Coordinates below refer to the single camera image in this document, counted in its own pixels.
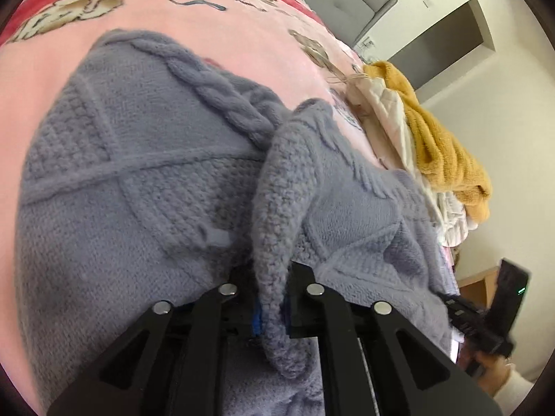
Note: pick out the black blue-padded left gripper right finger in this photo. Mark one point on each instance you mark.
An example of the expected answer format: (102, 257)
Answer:
(373, 360)

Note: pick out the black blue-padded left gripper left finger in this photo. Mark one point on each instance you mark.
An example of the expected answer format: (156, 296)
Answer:
(171, 361)

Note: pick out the lavender cable-knit sweater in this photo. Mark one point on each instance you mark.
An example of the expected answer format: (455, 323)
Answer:
(155, 173)

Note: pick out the right hand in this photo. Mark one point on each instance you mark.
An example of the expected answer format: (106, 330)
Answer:
(496, 368)

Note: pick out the white cream garment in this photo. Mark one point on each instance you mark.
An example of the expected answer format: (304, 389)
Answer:
(380, 112)

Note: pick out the mustard yellow knit garment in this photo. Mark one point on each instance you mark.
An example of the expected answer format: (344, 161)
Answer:
(441, 158)

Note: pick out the pink cartoon-print blanket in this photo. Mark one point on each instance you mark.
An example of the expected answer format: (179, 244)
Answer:
(264, 41)

